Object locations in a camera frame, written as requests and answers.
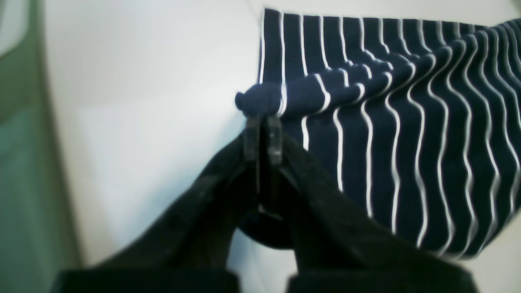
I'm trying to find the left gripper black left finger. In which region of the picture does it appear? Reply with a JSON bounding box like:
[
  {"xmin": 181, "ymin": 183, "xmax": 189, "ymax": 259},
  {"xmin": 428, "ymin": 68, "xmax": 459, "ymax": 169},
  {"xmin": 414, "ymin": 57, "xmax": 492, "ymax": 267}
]
[{"xmin": 51, "ymin": 118, "xmax": 261, "ymax": 293}]

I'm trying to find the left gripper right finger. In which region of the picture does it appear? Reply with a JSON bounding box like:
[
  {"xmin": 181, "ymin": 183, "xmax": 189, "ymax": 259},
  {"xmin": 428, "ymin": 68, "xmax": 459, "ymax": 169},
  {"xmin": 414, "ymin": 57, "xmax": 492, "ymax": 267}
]
[{"xmin": 260, "ymin": 117, "xmax": 477, "ymax": 293}]

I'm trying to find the navy white striped t-shirt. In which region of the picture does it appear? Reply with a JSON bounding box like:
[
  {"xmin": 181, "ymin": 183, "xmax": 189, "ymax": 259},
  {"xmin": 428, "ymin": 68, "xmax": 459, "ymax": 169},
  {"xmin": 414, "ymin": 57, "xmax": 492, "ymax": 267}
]
[{"xmin": 236, "ymin": 8, "xmax": 521, "ymax": 258}]

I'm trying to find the green white bin right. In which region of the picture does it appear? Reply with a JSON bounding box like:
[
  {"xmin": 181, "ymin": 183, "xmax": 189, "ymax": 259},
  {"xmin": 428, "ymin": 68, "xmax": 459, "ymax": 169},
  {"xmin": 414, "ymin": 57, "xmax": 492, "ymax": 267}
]
[{"xmin": 0, "ymin": 0, "xmax": 81, "ymax": 293}]

